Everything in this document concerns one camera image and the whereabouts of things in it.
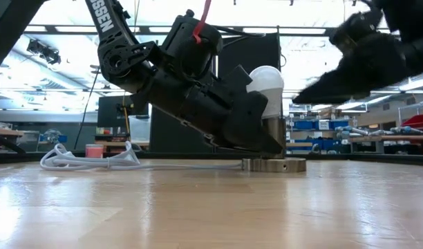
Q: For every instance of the black monitor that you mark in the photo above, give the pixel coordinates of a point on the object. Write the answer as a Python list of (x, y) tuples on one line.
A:
[(108, 114)]

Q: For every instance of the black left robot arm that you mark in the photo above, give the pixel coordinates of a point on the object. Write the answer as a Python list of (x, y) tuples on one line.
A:
[(118, 52)]

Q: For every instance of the black backdrop panel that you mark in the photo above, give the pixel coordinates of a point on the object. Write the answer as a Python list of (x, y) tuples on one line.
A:
[(253, 52), (166, 135)]

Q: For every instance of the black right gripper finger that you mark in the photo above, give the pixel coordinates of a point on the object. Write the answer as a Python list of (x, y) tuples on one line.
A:
[(332, 88)]

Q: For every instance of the round lamp socket base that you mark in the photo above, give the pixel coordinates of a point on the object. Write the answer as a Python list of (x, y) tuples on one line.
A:
[(273, 165)]

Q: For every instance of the low wooden shelf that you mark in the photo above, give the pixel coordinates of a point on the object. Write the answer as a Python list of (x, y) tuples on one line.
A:
[(108, 138)]

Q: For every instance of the blue storage bin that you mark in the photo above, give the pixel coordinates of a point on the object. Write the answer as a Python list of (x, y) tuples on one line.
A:
[(305, 124), (322, 143)]

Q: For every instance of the clear plastic bin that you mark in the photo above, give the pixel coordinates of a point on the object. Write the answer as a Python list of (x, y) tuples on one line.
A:
[(139, 128)]

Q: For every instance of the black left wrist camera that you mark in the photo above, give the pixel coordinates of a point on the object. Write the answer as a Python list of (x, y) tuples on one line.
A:
[(190, 48)]

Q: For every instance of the white lightbulb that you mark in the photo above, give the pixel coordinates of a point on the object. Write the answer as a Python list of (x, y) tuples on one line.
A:
[(268, 81)]

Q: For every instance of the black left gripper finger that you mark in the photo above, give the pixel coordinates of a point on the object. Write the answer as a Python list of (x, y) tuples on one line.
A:
[(246, 124), (241, 79)]

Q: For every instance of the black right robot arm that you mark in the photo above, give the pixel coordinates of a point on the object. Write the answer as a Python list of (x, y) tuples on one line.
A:
[(415, 20)]

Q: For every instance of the wooden side table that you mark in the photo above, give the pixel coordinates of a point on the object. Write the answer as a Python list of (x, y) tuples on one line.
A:
[(4, 132)]

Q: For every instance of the red storage bin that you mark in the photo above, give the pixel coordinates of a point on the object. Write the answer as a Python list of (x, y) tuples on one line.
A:
[(419, 121)]

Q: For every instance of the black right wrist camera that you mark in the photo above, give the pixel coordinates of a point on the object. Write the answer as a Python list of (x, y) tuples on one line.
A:
[(353, 31)]

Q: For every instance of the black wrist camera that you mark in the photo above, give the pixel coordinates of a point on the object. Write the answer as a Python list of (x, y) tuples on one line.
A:
[(353, 31), (190, 48)]

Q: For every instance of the blue plastic crate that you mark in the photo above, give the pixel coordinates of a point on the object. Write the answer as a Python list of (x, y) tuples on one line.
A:
[(54, 137)]

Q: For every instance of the black aluminium frame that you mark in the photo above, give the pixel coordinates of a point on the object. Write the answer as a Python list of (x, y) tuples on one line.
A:
[(370, 159)]

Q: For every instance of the wooden workbench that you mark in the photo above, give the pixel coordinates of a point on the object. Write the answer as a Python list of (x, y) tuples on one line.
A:
[(405, 138)]

